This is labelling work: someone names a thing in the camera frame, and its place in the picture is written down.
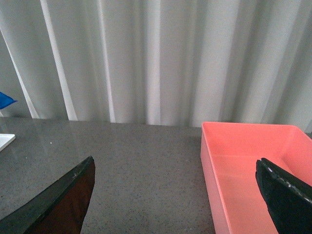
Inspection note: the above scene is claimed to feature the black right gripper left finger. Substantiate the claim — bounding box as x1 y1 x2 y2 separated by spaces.
0 156 96 234

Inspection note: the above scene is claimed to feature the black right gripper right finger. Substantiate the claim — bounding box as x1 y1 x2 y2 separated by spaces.
255 158 312 234

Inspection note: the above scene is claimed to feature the blue microfiber cloth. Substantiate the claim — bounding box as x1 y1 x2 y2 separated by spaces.
0 92 17 110

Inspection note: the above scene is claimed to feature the pink plastic bin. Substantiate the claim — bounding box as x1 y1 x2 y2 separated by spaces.
200 122 312 234

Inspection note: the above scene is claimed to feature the white rack with wooden bars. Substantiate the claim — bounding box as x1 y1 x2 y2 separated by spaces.
0 134 16 151

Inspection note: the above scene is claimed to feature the white pleated curtain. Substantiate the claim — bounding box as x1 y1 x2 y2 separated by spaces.
0 0 312 132

